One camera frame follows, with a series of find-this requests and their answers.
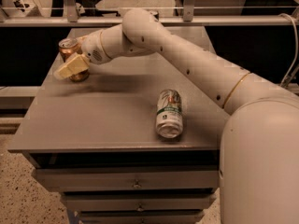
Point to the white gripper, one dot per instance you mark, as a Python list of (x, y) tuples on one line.
[(92, 48)]

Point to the orange soda can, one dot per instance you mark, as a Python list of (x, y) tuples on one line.
[(67, 47)]

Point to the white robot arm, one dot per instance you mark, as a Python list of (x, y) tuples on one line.
[(259, 158)]

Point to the blue energy drink can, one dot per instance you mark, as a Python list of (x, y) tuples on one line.
[(155, 14)]

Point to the white green soda can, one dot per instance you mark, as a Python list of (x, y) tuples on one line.
[(169, 120)]

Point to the metal railing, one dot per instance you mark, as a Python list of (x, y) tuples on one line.
[(184, 12)]

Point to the grey drawer cabinet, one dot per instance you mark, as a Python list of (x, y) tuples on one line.
[(96, 144)]

